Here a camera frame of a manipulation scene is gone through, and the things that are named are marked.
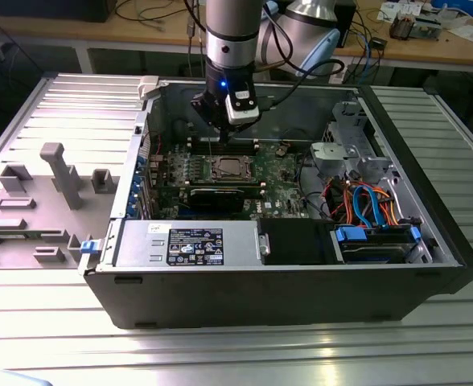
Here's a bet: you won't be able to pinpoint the black graphics card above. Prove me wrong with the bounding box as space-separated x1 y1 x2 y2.
187 185 246 215

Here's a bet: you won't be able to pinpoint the grey device on desk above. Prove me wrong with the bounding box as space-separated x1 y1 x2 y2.
413 14 443 41

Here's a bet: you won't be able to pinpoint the wooden desk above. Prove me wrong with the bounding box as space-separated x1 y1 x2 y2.
0 0 473 68

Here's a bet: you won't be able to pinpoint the orange power wires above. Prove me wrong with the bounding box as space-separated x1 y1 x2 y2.
340 180 401 227

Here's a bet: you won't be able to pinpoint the silver power supply unit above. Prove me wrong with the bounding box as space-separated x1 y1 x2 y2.
113 220 261 269

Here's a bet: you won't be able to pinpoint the hard disk in blue carrier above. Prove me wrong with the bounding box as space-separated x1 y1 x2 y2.
331 224 422 265

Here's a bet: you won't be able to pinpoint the green motherboard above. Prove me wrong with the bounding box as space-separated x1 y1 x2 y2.
147 138 314 220

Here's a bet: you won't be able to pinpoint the black tower box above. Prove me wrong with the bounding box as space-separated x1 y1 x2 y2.
335 0 358 49

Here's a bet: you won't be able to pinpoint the white paper sheets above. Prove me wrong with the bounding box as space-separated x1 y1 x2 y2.
448 19 473 43

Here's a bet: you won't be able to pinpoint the black monitor case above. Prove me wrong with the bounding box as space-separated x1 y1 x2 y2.
0 0 111 23

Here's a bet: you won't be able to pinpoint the black RAM slot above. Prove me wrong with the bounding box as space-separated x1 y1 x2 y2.
190 138 258 149

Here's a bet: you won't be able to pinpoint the black open PC case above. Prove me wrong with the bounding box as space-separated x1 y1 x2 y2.
77 76 473 331

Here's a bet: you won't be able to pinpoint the copper heat sink part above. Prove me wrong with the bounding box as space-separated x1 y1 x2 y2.
389 11 417 41

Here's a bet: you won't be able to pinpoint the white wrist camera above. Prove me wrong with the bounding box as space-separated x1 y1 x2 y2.
224 81 261 125

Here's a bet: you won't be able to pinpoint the expansion slot brackets blue tabs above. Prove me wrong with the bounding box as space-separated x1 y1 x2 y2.
125 152 151 220

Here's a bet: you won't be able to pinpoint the printed paper leaflets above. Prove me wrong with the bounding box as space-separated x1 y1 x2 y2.
376 0 405 22

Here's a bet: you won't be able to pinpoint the blue data wire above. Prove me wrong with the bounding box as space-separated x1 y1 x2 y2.
352 185 387 231

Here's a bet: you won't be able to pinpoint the silver drive cage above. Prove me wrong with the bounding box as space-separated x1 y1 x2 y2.
311 100 394 178

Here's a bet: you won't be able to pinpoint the metal socket cover frame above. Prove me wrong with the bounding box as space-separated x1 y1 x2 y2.
209 155 257 180

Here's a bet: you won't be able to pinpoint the grey parts rack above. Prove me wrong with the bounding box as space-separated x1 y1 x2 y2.
0 142 121 270

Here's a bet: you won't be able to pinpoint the RAM stick with green edge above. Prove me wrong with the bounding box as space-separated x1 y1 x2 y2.
188 179 261 191

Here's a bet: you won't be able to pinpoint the black camera cable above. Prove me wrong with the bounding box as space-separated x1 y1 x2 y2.
256 58 347 117

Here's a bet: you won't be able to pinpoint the red wire bundle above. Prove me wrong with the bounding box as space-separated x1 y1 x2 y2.
319 179 344 220

